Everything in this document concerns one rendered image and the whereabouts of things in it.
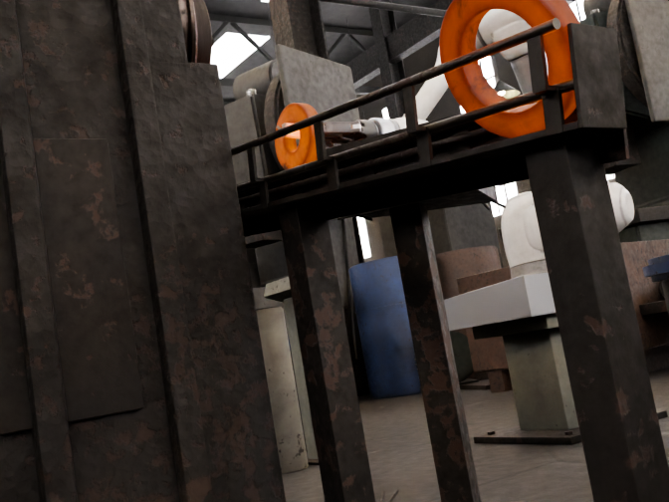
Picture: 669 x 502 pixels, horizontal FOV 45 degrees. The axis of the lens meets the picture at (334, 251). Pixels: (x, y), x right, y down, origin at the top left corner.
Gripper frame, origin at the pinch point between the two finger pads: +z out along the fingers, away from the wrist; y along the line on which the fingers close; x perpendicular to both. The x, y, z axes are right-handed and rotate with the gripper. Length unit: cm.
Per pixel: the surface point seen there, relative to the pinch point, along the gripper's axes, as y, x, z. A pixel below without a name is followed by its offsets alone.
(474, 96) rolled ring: -83, -24, 28
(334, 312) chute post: -38, -45, 22
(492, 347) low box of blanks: 160, -51, -207
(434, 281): -33, -40, -5
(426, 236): -33.3, -31.2, -4.4
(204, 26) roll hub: 6.2, 25.2, 17.1
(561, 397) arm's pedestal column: 12, -69, -86
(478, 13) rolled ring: -89, -17, 32
